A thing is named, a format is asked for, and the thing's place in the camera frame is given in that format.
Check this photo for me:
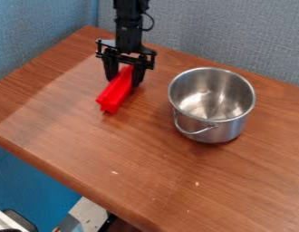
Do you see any white grey object under table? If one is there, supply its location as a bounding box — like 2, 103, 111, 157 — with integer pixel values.
54, 198, 108, 232

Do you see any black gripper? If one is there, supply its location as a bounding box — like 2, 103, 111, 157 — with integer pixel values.
98, 16, 158, 88

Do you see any red plastic block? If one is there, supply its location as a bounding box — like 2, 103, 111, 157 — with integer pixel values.
96, 65, 134, 114

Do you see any black white object bottom left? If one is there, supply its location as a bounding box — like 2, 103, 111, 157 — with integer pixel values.
0, 209, 39, 232

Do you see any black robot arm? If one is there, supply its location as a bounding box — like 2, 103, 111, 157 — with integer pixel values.
98, 0, 158, 88

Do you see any stainless steel pot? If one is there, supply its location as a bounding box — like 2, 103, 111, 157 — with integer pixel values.
169, 67, 257, 144

